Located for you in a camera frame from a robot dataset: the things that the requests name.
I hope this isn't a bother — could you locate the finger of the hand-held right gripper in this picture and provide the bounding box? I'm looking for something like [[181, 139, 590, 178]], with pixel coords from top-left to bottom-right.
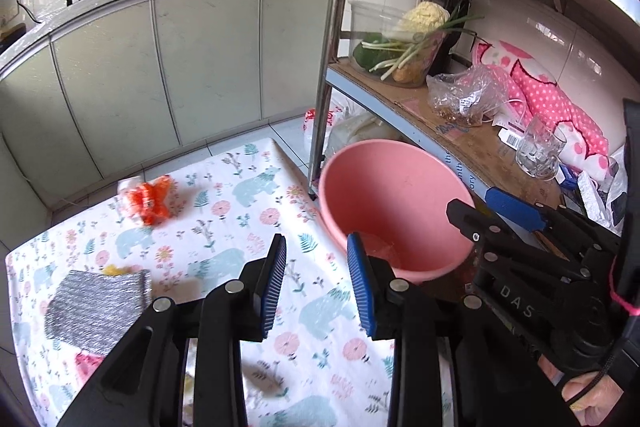
[[446, 198, 568, 280], [485, 187, 603, 250]]

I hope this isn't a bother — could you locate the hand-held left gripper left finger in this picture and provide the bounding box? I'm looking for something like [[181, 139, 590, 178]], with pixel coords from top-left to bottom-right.
[[57, 234, 288, 427]]

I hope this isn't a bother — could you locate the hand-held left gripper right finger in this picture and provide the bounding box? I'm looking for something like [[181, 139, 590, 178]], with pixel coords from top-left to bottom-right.
[[346, 233, 576, 427]]

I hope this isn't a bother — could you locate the clear plastic wrap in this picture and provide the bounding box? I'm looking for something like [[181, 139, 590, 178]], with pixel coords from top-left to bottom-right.
[[357, 232, 401, 265]]

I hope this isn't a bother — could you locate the pink plastic bucket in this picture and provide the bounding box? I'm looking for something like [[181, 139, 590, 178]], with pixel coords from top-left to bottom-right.
[[318, 139, 476, 285]]

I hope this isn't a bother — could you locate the orange wrapper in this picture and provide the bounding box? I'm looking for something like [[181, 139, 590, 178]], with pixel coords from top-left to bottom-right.
[[117, 175, 173, 226]]

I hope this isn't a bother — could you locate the silver scouring cloth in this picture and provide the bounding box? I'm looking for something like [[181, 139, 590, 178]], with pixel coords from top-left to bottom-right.
[[44, 269, 153, 356]]

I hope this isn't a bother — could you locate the red white wrapper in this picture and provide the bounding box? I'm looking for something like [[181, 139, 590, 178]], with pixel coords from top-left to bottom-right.
[[75, 352, 106, 383]]

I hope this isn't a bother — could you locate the person's right hand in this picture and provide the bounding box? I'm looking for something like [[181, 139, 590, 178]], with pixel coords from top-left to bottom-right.
[[537, 354, 628, 427]]

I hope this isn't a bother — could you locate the glass mug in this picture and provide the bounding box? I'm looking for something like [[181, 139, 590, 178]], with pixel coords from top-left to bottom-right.
[[515, 114, 568, 180]]

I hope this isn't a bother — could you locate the white barcode box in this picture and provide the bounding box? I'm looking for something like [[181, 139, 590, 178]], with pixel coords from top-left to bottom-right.
[[496, 124, 526, 152]]

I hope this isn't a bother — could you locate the silver foil packet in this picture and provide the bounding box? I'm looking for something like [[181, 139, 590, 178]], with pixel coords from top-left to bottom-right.
[[577, 172, 610, 220]]

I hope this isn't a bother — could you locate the floral bear print tablecloth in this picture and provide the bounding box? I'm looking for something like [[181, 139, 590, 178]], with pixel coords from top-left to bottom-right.
[[5, 138, 401, 427]]

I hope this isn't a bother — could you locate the brown cardboard sheet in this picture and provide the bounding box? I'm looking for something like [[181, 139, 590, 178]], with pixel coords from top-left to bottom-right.
[[330, 59, 563, 208]]

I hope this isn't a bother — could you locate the pink polka dot cloth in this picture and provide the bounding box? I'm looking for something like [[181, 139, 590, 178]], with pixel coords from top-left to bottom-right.
[[472, 39, 611, 172]]

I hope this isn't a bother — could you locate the clear plastic bag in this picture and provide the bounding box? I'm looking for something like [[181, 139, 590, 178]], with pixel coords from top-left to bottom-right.
[[426, 66, 518, 128]]

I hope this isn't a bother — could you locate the white plastic bag red print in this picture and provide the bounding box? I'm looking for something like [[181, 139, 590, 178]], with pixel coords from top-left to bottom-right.
[[302, 106, 332, 148]]

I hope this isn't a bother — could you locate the orange vegetable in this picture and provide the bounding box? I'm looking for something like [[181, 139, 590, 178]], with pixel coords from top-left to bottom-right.
[[392, 57, 431, 86]]

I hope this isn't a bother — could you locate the glass bowl with vegetables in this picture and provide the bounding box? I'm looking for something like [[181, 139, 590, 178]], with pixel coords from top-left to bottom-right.
[[369, 14, 485, 81]]

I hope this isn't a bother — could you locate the green vegetable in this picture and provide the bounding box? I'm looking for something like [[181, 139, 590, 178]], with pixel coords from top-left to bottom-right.
[[352, 38, 396, 70]]

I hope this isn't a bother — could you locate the cauliflower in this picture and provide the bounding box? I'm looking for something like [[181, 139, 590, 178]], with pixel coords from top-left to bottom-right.
[[397, 2, 449, 42]]

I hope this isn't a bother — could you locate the clear glass container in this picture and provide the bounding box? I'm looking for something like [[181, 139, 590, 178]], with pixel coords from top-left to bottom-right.
[[348, 0, 448, 88]]

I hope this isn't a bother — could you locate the grey kitchen cabinet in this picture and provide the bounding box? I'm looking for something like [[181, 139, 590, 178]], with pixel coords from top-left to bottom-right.
[[0, 0, 336, 212]]

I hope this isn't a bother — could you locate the metal shelf rack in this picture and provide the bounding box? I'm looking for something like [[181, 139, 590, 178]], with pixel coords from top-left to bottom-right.
[[307, 0, 640, 258]]

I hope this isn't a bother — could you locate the pink string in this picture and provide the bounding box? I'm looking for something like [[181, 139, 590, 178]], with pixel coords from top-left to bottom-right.
[[609, 257, 640, 315]]

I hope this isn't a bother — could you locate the white cable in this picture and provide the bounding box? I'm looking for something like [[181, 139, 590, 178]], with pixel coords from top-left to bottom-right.
[[492, 96, 532, 128]]

